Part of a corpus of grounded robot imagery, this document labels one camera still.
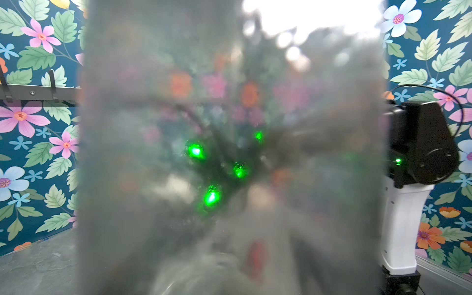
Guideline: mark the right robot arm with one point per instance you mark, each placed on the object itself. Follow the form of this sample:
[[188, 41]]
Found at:
[[421, 153]]

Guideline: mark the black hook rail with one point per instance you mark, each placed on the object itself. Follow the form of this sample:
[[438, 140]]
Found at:
[[17, 92]]

